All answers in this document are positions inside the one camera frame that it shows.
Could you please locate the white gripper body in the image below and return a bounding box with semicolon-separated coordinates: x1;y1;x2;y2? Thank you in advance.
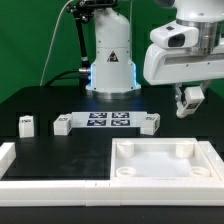
143;42;224;85

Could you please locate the white square table top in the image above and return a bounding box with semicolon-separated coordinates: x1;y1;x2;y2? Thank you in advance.
110;138;218;180

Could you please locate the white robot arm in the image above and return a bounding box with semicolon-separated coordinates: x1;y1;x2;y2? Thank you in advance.
86;0;224;110

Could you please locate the white marker sheet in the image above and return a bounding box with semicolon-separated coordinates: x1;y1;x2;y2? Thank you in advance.
72;111;147;128

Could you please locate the white U-shaped fence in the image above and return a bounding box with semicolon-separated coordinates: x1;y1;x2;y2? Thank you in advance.
0;140;224;207

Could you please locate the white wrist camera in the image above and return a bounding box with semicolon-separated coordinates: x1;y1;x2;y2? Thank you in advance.
150;22;199;49

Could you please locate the black cable bundle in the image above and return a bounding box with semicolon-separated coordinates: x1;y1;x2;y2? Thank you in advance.
44;68;93;88

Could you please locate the white cable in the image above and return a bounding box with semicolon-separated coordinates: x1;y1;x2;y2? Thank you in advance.
39;0;74;87

